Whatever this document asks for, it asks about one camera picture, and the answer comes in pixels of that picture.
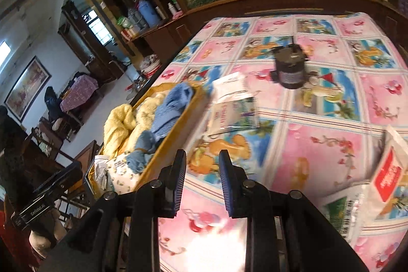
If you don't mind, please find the green white packet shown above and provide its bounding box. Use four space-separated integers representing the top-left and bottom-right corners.
320 181 375 244

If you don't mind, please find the green bag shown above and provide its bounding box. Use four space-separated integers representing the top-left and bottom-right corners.
116 15 133 29

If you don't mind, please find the person's left hand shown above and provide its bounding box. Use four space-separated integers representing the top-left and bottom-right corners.
29 208 69 258

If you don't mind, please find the clear plastic packet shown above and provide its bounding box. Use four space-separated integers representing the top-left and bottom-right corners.
207 98 259 136

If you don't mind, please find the wooden chair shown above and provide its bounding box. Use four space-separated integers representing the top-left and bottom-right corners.
30 127 99 193

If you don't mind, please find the white plastic bucket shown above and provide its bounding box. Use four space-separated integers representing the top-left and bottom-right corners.
140 55 161 79

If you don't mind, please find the framed wall picture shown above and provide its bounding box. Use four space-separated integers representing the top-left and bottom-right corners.
4 56 52 123

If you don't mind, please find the clear water bottle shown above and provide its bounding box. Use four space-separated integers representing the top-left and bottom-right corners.
127 7 144 31

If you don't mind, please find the printed pink tablecloth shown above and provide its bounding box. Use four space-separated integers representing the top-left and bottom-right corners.
127 12 408 272

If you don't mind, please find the person's red clothing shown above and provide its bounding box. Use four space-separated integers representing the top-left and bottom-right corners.
0 196 35 266

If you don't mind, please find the blue water jug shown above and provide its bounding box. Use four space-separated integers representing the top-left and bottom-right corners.
137 0 161 27

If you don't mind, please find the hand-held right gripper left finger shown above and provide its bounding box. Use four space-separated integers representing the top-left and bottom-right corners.
38 149 187 272

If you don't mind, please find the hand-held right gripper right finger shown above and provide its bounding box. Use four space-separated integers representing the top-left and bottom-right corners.
218 150 370 272

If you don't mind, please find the table with purple cloth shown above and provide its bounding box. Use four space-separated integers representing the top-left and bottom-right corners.
60 74 99 111

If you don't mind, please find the dark wooden wardrobe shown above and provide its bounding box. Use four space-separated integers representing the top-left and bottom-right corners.
59 1 125 81

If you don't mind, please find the cardboard box with yellow tape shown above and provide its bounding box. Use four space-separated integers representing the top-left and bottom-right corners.
83 82 211 196

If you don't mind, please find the white flat packet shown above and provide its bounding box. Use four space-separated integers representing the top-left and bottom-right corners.
212 72 254 100

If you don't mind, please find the white dotted packet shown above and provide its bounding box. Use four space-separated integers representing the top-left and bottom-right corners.
108 153 143 193

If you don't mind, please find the window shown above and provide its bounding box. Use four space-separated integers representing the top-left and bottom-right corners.
81 9 110 45

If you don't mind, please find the red white packet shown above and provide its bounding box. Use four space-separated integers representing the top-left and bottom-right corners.
371 125 408 207

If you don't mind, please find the blue towel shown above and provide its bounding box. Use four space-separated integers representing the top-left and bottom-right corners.
126 82 196 173

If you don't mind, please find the dark round jar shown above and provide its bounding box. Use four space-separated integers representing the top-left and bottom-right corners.
271 36 314 90

